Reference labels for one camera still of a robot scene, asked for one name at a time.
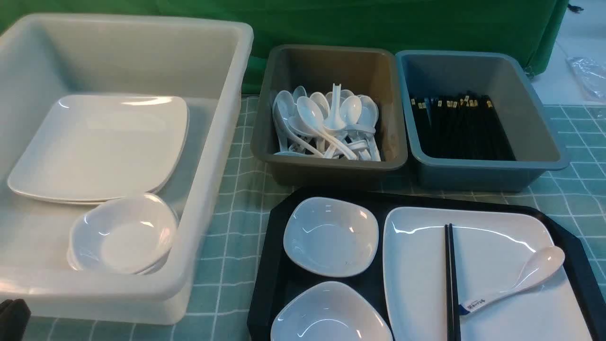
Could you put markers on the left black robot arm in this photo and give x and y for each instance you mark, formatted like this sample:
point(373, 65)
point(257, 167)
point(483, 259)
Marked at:
point(14, 317)

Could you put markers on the stacked white plates in tub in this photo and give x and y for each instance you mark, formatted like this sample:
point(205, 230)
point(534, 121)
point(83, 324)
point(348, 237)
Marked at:
point(98, 147)

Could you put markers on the green backdrop cloth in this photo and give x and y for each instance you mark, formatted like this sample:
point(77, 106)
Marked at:
point(526, 30)

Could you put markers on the clear plastic bag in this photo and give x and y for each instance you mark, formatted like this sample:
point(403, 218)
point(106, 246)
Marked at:
point(591, 76)

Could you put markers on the large white plastic tub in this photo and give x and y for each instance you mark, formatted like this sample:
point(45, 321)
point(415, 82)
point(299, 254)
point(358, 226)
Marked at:
point(45, 57)

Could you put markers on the white square rice plate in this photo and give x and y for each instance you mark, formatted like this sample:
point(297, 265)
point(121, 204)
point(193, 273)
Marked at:
point(491, 248)

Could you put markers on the teal checked tablecloth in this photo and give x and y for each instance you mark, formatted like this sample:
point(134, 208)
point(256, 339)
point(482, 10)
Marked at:
point(228, 257)

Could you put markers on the white spoon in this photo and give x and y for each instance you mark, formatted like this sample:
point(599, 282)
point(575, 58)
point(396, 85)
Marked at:
point(542, 265)

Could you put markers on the white bowl upper on tray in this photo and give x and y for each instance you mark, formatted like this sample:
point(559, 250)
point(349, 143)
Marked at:
point(331, 237)

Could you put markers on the bundle of black chopsticks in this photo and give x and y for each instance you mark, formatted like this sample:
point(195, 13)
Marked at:
point(465, 126)

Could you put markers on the brown plastic bin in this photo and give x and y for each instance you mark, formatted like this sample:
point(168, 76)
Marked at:
point(365, 71)

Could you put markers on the pile of white spoons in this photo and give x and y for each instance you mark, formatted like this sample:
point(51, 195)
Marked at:
point(333, 125)

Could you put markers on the white bowl lower on tray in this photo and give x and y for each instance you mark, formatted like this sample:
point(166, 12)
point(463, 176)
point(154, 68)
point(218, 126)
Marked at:
point(329, 311)

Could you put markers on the stacked white bowls in tub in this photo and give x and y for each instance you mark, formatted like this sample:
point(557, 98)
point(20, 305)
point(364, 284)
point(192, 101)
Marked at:
point(130, 235)

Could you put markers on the black chopstick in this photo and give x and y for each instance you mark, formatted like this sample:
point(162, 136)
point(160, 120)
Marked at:
point(452, 323)
point(454, 264)

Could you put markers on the white bowl on tray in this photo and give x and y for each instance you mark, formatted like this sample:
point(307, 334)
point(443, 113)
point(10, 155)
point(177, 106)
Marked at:
point(331, 237)
point(329, 311)

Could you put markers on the blue-grey plastic bin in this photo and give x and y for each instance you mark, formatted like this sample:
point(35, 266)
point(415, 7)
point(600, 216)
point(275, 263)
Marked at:
point(535, 144)

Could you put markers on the black serving tray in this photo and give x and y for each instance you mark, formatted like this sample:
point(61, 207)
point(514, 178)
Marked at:
point(279, 279)

